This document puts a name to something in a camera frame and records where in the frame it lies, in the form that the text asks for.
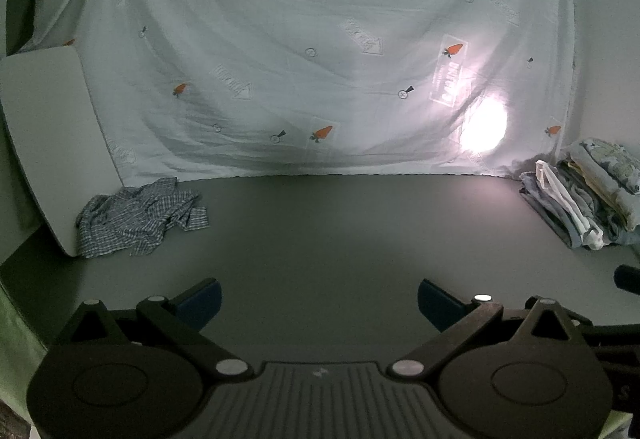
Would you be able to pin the carrot print bed sheet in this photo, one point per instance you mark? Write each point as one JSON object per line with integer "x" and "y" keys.
{"x": 320, "y": 44}

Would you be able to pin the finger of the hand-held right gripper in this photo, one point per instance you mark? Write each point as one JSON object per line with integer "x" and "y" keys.
{"x": 629, "y": 278}

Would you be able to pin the pale printed folded garment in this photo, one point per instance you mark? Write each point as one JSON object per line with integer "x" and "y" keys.
{"x": 610, "y": 166}

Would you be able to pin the stack of folded clothes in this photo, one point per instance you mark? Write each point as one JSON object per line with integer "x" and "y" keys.
{"x": 550, "y": 211}

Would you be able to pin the white folded garment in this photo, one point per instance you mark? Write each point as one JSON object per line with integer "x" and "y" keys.
{"x": 567, "y": 204}

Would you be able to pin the blue checked shirt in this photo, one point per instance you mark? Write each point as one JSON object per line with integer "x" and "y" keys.
{"x": 135, "y": 219}

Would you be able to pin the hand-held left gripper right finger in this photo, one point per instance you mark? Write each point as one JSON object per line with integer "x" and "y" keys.
{"x": 433, "y": 304}

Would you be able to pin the green cloth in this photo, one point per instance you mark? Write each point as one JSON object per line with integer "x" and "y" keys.
{"x": 20, "y": 344}

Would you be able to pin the white flat board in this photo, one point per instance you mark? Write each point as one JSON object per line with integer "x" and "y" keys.
{"x": 55, "y": 129}

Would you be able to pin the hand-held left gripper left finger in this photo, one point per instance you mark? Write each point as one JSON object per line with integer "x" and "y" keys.
{"x": 204, "y": 303}

